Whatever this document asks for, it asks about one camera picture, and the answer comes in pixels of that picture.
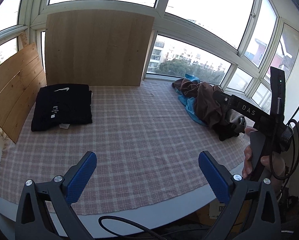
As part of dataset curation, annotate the pine plank panel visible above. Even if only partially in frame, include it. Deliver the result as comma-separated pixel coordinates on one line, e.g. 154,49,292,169
0,42,47,144

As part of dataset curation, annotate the raw wooden strip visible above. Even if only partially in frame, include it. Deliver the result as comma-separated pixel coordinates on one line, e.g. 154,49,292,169
19,27,30,48

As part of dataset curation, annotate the light wooden board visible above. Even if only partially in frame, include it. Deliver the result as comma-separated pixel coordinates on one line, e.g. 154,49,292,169
44,12,155,88

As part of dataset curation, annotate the person's right hand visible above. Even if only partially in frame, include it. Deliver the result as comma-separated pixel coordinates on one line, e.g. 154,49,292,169
242,127,285,180

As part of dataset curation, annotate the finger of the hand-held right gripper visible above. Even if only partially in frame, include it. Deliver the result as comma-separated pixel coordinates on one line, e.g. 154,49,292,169
213,89,232,107

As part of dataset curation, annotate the blue striped shirt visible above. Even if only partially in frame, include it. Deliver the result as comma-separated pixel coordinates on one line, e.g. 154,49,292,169
177,74,210,128

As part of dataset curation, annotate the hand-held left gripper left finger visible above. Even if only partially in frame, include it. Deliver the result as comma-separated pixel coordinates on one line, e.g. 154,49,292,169
15,151,98,240

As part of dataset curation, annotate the pink plaid blanket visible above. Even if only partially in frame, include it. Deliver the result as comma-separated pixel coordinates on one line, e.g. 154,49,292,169
0,80,255,216

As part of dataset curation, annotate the brown fleece sweater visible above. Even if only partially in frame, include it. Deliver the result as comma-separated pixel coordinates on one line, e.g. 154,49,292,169
172,78,240,130

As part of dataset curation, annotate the person's right forearm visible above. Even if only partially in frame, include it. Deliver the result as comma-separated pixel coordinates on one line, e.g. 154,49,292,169
271,175,290,205

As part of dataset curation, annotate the white knit garment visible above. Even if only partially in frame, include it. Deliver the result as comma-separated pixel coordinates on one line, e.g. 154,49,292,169
230,115,247,133

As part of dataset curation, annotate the folded black t-shirt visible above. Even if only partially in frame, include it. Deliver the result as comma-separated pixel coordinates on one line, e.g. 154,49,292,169
31,83,93,132

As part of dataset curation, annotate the white window frame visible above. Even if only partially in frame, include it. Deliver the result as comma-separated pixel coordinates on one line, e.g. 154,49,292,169
0,0,299,115

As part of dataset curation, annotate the black garment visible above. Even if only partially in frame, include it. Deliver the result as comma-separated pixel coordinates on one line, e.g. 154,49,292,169
212,121,240,142

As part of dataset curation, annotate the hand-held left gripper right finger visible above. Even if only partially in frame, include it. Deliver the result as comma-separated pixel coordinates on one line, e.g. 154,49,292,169
198,151,282,240

